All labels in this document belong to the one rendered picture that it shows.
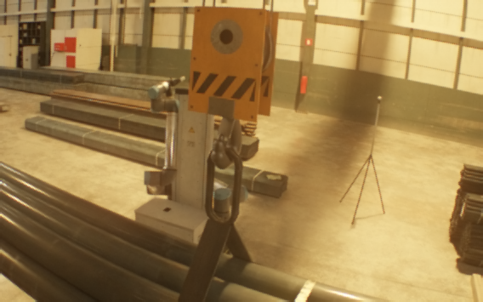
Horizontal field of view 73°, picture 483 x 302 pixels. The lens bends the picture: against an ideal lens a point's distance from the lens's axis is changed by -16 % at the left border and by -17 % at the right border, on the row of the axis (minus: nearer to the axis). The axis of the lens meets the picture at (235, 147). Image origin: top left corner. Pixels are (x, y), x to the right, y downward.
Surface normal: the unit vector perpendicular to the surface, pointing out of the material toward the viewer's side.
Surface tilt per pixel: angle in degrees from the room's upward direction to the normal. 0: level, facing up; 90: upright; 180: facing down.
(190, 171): 90
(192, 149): 90
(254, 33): 90
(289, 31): 90
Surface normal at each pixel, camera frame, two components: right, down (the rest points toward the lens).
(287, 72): -0.43, 0.24
